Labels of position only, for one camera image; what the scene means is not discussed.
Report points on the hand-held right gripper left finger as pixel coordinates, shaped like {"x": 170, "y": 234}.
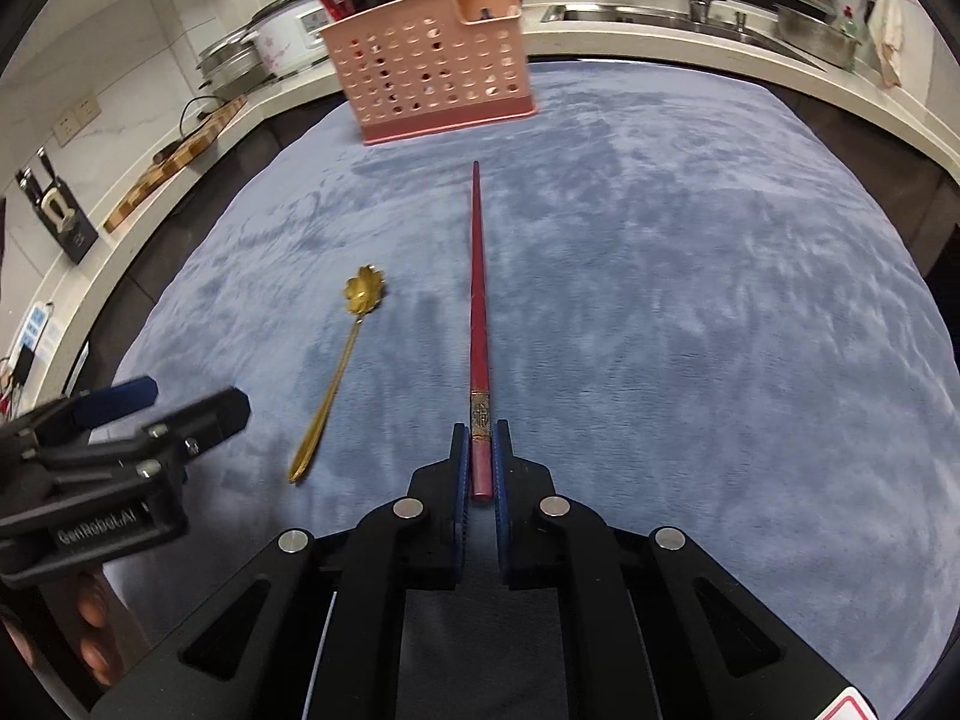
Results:
{"x": 459, "y": 481}

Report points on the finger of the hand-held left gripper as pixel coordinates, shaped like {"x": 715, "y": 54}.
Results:
{"x": 210, "y": 416}
{"x": 112, "y": 397}

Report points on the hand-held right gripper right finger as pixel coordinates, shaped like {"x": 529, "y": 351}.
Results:
{"x": 501, "y": 496}

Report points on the gold flower spoon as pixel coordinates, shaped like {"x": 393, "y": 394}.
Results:
{"x": 364, "y": 291}

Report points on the pink perforated utensil basket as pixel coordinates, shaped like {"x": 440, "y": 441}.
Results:
{"x": 420, "y": 82}

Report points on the person's left hand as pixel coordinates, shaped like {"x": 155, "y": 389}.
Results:
{"x": 94, "y": 607}

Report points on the white power strip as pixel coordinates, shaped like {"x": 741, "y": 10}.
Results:
{"x": 36, "y": 330}

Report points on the black knife rack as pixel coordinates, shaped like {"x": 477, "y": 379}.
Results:
{"x": 71, "y": 240}

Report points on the wooden cutting board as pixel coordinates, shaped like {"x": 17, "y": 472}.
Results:
{"x": 172, "y": 165}

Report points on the blue-grey plush blanket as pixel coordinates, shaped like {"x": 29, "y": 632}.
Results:
{"x": 675, "y": 315}

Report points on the steel steamer pot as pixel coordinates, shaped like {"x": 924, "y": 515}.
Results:
{"x": 232, "y": 67}

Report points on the white rice cooker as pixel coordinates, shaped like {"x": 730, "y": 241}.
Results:
{"x": 289, "y": 37}

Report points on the steel sink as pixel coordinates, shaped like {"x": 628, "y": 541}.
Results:
{"x": 637, "y": 17}

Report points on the steel tray container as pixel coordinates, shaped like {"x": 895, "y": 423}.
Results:
{"x": 817, "y": 37}

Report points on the dish soap bottle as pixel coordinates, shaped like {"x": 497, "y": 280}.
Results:
{"x": 849, "y": 22}

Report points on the cream hanging towel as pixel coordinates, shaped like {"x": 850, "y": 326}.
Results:
{"x": 889, "y": 30}

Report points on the white wall outlet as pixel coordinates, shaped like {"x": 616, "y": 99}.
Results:
{"x": 79, "y": 120}

